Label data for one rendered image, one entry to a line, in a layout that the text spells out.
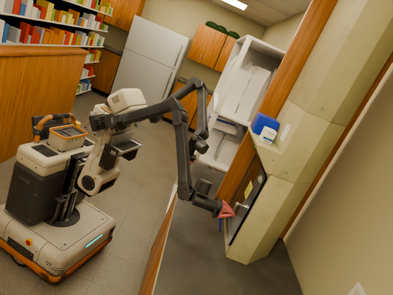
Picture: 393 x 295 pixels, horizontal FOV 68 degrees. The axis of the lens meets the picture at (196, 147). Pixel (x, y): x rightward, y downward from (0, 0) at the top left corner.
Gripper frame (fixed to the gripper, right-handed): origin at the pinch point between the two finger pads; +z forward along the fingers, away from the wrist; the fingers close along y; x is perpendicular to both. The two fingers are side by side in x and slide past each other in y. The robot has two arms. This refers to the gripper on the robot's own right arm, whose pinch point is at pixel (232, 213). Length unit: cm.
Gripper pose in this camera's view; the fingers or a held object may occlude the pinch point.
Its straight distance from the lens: 141.6
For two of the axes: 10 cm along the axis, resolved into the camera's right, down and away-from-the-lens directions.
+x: -3.7, 8.8, 3.1
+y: 0.5, -3.1, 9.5
